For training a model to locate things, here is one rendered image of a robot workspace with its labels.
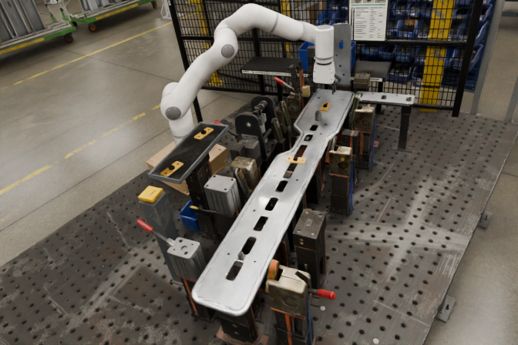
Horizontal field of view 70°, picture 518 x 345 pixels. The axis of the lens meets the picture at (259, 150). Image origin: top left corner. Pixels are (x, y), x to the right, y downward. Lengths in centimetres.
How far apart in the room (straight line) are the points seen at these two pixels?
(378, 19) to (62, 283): 204
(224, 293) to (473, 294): 163
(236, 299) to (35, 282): 104
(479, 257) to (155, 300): 189
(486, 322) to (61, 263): 210
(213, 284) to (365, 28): 168
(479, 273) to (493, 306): 20
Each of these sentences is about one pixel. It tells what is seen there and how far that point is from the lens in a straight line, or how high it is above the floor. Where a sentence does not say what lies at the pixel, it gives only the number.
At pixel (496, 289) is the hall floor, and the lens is 253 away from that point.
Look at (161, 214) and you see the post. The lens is 131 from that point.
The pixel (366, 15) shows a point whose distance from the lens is 229.
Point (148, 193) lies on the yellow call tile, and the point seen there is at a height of 116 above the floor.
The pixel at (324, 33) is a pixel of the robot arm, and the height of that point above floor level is 139.
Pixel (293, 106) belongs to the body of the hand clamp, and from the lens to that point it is 196.
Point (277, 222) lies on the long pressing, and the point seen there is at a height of 100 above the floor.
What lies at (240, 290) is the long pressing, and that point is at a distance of 115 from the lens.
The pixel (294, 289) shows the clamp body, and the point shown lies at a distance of 106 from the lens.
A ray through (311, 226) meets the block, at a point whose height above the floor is 103.
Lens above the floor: 193
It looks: 35 degrees down
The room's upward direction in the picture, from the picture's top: 9 degrees counter-clockwise
